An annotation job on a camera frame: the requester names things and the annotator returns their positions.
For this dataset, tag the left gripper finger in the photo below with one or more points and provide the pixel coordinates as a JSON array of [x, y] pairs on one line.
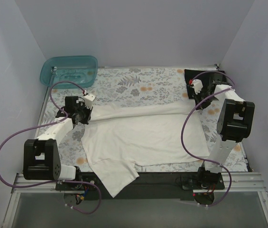
[[76, 118], [86, 116]]

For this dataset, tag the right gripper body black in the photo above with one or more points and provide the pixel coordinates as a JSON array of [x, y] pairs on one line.
[[197, 97]]

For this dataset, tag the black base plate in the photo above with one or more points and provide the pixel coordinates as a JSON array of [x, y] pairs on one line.
[[156, 185]]

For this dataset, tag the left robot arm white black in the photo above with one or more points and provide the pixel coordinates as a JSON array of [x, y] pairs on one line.
[[41, 156]]

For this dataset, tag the white t shirt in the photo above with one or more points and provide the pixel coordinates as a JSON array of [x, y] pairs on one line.
[[118, 138]]

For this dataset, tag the aluminium frame rail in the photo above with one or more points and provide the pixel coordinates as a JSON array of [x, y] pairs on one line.
[[242, 204]]

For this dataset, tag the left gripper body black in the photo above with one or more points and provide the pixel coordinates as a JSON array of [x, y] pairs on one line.
[[82, 116]]

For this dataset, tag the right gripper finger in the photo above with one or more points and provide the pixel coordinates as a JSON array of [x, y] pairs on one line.
[[198, 99], [206, 103]]

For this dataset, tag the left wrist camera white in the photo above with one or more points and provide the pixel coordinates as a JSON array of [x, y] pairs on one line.
[[89, 100]]

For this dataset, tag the floral table mat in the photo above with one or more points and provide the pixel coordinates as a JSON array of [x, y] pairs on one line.
[[137, 87]]

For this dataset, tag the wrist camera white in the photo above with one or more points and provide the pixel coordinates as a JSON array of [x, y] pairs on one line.
[[197, 85], [89, 100]]

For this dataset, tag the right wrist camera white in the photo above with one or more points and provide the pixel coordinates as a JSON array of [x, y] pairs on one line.
[[197, 85]]

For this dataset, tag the folded black t shirt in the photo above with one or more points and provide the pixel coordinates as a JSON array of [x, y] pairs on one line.
[[189, 88]]

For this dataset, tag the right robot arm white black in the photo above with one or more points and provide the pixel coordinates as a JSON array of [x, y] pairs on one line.
[[234, 122]]

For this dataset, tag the teal plastic basket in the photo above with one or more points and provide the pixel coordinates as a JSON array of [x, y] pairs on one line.
[[81, 70]]

